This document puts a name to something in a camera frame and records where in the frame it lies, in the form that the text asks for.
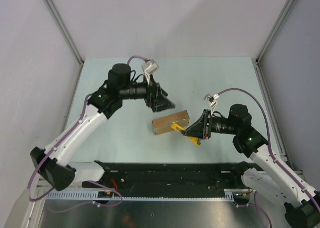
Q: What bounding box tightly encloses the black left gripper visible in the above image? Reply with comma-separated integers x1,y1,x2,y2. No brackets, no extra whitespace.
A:
120,74,175,112

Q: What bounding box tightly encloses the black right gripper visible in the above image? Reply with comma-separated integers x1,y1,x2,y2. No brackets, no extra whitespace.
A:
183,110,239,140

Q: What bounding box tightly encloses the yellow utility knife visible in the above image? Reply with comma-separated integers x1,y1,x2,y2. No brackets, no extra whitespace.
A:
171,123,202,146

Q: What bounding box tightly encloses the brown cardboard express box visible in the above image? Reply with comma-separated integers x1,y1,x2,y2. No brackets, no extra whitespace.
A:
152,110,190,135

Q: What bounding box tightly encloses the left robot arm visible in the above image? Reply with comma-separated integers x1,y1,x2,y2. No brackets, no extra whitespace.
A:
30,60,175,191

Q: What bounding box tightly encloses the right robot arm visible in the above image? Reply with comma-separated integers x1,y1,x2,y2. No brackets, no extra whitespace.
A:
182,104,320,227

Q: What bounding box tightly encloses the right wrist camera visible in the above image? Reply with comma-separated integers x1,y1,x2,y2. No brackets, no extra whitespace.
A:
203,94,220,115

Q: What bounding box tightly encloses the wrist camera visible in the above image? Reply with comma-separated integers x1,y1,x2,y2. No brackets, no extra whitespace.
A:
141,59,159,84
203,94,220,115

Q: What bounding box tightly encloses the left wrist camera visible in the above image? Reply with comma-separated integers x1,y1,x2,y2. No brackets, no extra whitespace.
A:
141,59,159,84

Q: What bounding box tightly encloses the grey slotted cable duct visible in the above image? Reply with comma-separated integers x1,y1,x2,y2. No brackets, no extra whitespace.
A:
47,189,234,202

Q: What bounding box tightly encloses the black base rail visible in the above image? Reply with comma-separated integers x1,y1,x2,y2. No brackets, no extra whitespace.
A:
98,163,265,198

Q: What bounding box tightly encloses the left aluminium frame post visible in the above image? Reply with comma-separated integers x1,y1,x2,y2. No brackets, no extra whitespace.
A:
43,0,84,67

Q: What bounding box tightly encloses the aluminium frame post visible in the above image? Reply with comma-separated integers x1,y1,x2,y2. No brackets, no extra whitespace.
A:
255,0,298,64
43,0,84,67

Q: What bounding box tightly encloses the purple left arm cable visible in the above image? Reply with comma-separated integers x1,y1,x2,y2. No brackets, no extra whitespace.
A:
27,55,148,213

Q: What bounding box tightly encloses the right aluminium frame post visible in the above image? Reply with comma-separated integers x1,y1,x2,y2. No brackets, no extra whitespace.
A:
255,0,298,64

